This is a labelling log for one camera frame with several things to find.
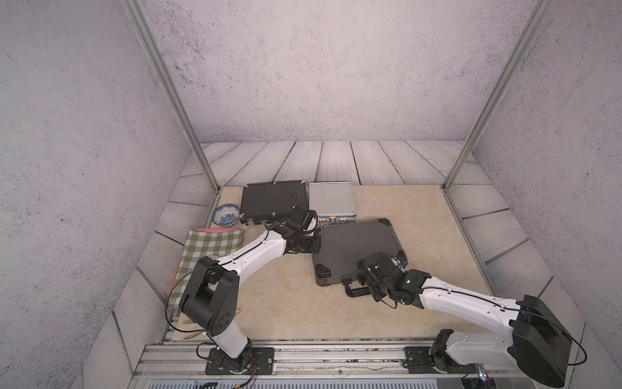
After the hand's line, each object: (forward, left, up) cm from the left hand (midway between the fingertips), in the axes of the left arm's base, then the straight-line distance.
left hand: (322, 247), depth 88 cm
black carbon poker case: (+27, +23, -5) cm, 36 cm away
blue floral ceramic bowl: (+22, +42, -8) cm, 48 cm away
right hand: (-9, -12, -1) cm, 15 cm away
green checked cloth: (+9, +49, -10) cm, 51 cm away
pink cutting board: (+16, +45, -10) cm, 49 cm away
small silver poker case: (+26, -6, -4) cm, 26 cm away
